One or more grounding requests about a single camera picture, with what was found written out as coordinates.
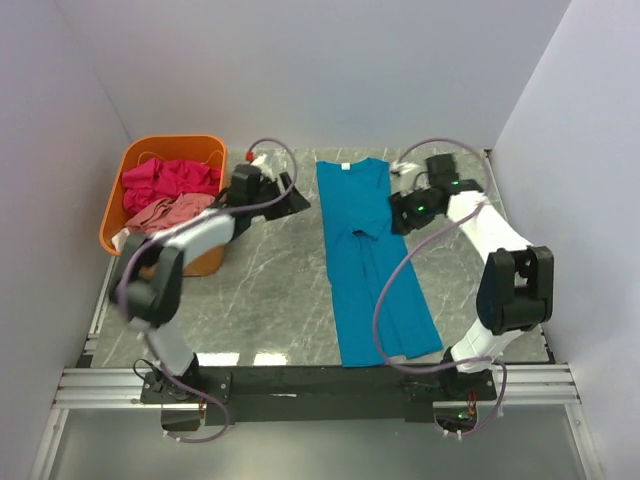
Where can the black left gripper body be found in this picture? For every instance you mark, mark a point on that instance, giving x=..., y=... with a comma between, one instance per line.
x=269, y=190

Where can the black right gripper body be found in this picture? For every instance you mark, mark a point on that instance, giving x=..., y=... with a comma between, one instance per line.
x=416, y=204

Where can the blue t shirt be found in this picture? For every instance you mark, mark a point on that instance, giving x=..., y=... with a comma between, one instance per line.
x=377, y=311

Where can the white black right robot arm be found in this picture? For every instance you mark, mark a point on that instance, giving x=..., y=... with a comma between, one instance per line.
x=515, y=293

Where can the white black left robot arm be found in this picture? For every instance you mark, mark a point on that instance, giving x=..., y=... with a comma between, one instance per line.
x=148, y=282

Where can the orange plastic laundry basket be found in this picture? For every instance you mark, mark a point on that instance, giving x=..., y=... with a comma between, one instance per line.
x=203, y=148

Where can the magenta t shirt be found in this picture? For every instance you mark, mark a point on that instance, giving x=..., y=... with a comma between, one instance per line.
x=157, y=179

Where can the dusty pink t shirt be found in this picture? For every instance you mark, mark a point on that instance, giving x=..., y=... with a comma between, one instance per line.
x=167, y=213

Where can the white cloth in basket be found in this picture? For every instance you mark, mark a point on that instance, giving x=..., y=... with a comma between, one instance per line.
x=119, y=239

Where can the black base crossbeam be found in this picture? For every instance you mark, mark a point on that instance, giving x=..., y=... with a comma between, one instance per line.
x=243, y=394

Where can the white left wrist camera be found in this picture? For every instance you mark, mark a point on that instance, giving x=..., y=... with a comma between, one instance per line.
x=263, y=163

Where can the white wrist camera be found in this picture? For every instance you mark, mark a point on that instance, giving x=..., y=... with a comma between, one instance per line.
x=263, y=163
x=400, y=167

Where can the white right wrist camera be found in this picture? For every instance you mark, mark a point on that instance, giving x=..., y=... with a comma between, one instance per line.
x=400, y=167

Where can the aluminium frame rail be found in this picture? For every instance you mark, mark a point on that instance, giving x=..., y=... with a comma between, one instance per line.
x=268, y=309

